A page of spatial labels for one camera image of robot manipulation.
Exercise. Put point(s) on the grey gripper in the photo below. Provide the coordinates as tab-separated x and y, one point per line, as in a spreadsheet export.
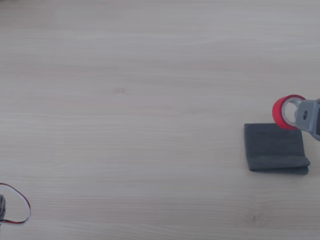
308	117

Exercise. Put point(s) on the red tape roll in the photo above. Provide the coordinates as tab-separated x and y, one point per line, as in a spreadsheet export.
278	112

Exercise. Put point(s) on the folded grey cloth mat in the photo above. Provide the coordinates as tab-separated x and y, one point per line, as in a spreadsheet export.
272	150

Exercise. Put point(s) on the black servo motor block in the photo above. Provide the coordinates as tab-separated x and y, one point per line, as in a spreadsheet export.
2	206

